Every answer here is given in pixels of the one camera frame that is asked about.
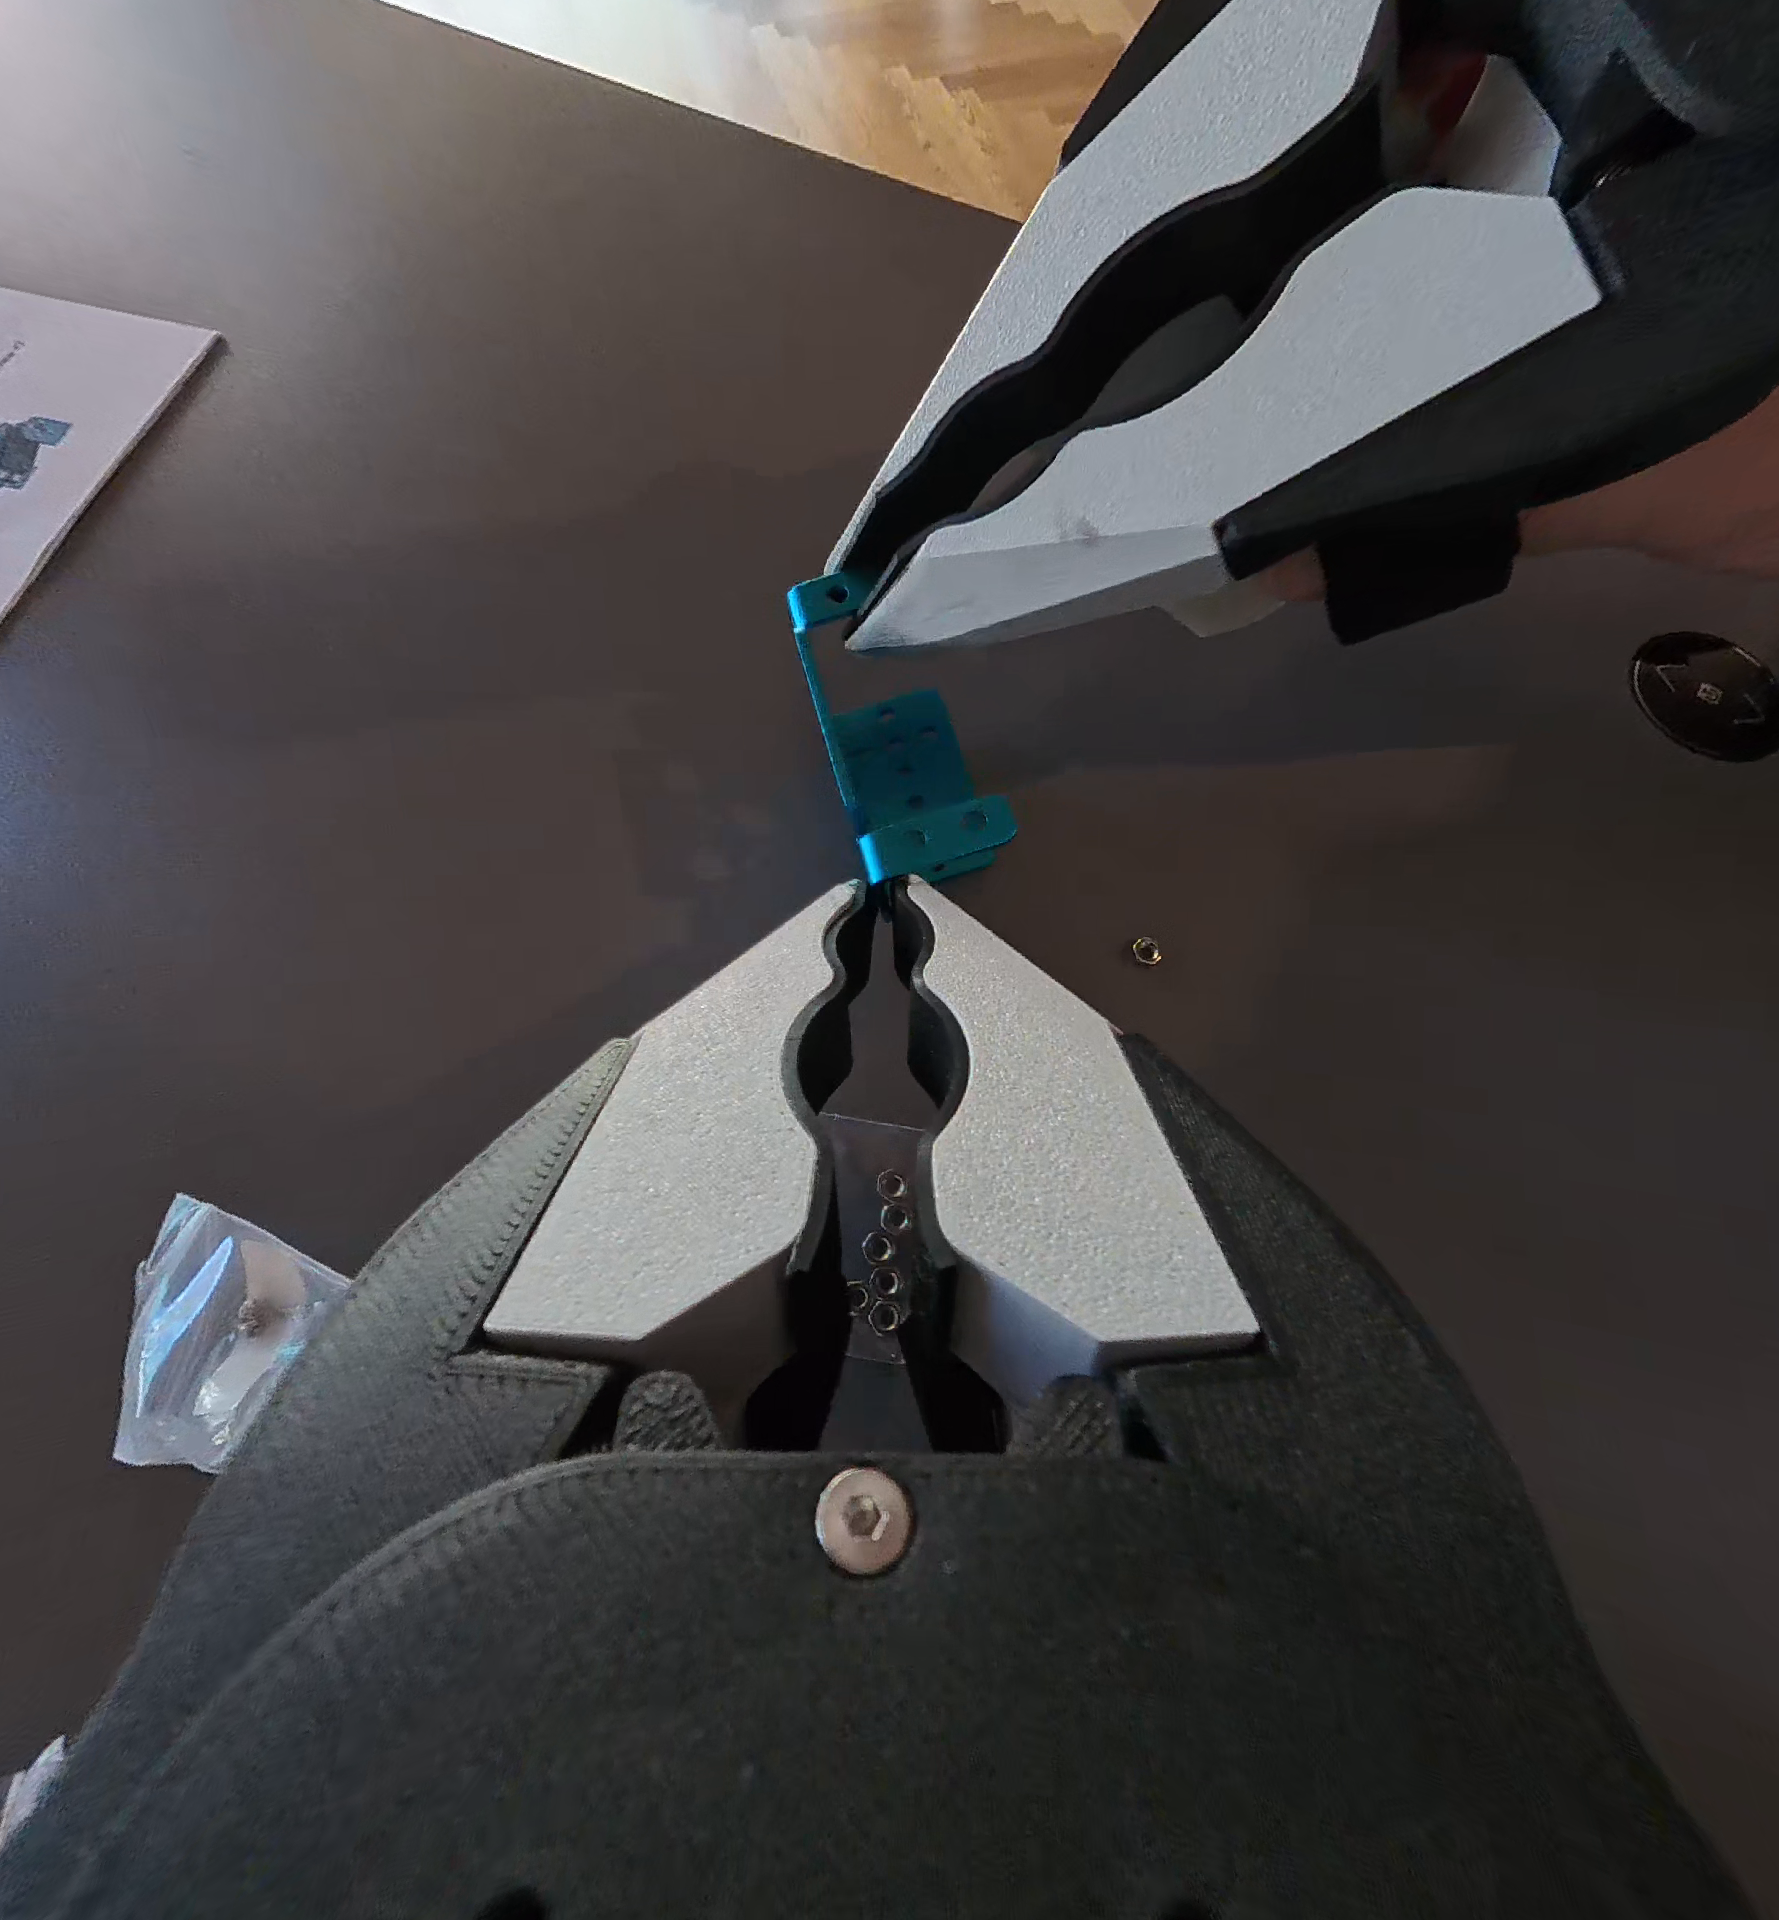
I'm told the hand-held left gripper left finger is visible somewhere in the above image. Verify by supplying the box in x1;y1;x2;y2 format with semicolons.
483;879;878;1345

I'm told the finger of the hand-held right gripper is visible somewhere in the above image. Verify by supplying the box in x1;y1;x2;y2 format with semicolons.
823;0;1388;591
839;184;1606;659

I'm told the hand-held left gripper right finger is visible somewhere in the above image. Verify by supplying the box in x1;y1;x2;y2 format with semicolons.
891;879;1264;1378

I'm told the clear nut bag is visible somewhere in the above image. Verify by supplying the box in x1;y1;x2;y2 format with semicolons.
806;1109;936;1375

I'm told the blue metal bracket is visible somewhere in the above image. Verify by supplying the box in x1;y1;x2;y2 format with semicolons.
787;572;1017;887

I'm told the round black desk disc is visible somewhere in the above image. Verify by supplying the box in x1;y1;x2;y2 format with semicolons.
1628;630;1779;764

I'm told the person's right hand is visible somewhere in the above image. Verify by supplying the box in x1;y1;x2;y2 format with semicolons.
1518;323;1779;584

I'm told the white instruction booklet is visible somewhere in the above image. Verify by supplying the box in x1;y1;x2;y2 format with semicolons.
0;272;223;720

